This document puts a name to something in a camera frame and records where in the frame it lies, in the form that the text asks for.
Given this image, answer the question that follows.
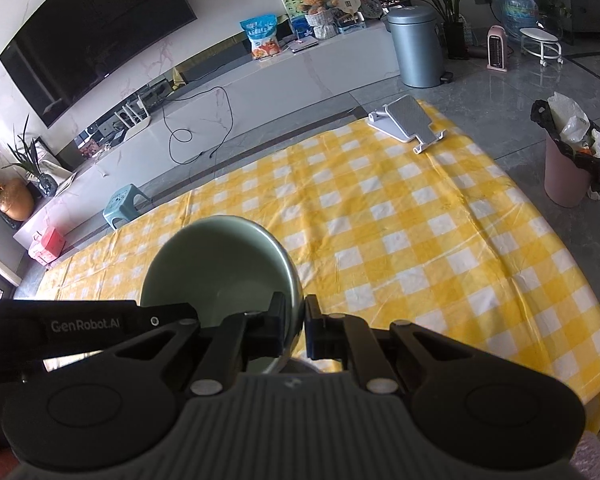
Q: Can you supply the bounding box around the small teal stool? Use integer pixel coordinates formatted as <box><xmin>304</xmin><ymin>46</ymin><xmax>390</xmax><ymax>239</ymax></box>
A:
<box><xmin>102</xmin><ymin>184</ymin><xmax>150</xmax><ymax>230</ymax></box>

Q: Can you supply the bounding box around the black television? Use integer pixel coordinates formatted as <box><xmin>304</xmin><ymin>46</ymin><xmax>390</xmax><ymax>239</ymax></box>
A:
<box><xmin>0</xmin><ymin>0</ymin><xmax>196</xmax><ymax>127</ymax></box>

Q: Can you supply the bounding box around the pink space heater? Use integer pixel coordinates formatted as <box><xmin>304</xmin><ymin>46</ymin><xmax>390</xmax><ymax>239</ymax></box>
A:
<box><xmin>486</xmin><ymin>25</ymin><xmax>508</xmax><ymax>73</ymax></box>

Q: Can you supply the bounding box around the yellow checkered tablecloth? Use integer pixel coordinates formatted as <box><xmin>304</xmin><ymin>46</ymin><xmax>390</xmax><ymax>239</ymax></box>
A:
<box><xmin>38</xmin><ymin>110</ymin><xmax>600</xmax><ymax>432</ymax></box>

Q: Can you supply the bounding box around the purple fluffy rug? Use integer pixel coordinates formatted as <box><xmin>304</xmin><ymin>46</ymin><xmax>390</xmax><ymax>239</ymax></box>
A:
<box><xmin>570</xmin><ymin>431</ymin><xmax>600</xmax><ymax>480</ymax></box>

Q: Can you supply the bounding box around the white round stool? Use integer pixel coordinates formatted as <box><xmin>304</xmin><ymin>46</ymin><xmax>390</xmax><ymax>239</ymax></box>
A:
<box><xmin>520</xmin><ymin>27</ymin><xmax>564</xmax><ymax>67</ymax></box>

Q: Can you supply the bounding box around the brown round vase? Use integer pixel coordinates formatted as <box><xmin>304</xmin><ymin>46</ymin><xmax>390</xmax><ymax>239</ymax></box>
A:
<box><xmin>0</xmin><ymin>178</ymin><xmax>34</xmax><ymax>222</ymax></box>

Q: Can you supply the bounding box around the green ceramic bowl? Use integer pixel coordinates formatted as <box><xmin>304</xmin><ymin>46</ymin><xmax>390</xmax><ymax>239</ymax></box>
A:
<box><xmin>140</xmin><ymin>214</ymin><xmax>303</xmax><ymax>373</ymax></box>

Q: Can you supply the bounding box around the white tv console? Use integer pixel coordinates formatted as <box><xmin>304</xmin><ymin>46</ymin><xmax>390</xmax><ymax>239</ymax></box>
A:
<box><xmin>14</xmin><ymin>23</ymin><xmax>399</xmax><ymax>247</ymax></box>

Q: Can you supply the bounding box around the teddy bear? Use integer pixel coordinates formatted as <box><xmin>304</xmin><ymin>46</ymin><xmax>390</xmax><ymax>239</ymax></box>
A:
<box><xmin>298</xmin><ymin>0</ymin><xmax>327</xmax><ymax>14</ymax></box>

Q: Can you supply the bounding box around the pink box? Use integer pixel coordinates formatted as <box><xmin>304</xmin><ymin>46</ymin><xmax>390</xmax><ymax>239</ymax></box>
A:
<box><xmin>28</xmin><ymin>226</ymin><xmax>66</xmax><ymax>266</ymax></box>

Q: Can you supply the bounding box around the white router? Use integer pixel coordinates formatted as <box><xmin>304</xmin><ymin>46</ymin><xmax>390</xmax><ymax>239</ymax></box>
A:
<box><xmin>114</xmin><ymin>96</ymin><xmax>151</xmax><ymax>141</ymax></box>

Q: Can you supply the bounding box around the black cable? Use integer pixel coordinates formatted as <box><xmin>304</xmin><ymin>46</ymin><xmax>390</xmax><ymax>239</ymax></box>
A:
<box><xmin>161</xmin><ymin>84</ymin><xmax>234</xmax><ymax>166</ymax></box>

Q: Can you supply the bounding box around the blue snack bag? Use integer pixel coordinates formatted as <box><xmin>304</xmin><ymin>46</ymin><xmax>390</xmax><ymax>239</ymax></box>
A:
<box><xmin>240</xmin><ymin>14</ymin><xmax>280</xmax><ymax>60</ymax></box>

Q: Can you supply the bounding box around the water jug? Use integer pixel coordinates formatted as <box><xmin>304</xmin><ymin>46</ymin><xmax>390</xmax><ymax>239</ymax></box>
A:
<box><xmin>500</xmin><ymin>0</ymin><xmax>539</xmax><ymax>42</ymax></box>

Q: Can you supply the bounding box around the white tablet stand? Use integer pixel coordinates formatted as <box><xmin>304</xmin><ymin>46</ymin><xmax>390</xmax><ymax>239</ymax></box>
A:
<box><xmin>366</xmin><ymin>94</ymin><xmax>445</xmax><ymax>155</ymax></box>

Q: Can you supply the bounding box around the pink waste bin with bag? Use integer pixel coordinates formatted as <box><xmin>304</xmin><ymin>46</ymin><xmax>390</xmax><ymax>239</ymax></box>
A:
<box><xmin>530</xmin><ymin>92</ymin><xmax>600</xmax><ymax>208</ymax></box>

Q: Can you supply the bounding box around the grey metal trash can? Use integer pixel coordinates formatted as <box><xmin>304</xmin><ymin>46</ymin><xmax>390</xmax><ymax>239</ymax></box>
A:
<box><xmin>387</xmin><ymin>6</ymin><xmax>444</xmax><ymax>89</ymax></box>

